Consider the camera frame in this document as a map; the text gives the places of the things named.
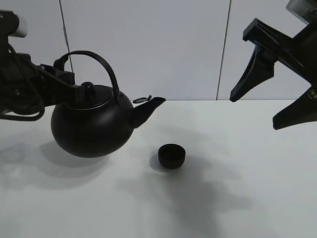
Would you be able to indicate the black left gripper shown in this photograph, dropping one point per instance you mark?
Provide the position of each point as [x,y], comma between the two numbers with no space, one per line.
[18,93]

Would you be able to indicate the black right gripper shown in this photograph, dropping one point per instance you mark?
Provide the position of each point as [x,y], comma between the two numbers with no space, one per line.
[298,53]

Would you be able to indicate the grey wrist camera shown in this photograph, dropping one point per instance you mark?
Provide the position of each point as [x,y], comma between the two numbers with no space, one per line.
[304,10]
[20,28]

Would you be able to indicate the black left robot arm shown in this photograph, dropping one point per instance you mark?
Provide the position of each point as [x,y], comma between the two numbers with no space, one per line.
[6,24]

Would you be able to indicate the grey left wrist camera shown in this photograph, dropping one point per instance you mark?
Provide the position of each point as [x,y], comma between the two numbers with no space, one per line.
[20,28]

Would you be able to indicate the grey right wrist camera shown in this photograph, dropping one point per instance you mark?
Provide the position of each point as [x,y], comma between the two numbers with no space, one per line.
[304,10]

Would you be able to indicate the black round teapot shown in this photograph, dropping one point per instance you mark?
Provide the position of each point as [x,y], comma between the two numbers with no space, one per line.
[104,121]

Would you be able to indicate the small black teacup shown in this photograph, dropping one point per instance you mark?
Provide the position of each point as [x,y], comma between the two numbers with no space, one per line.
[171,156]

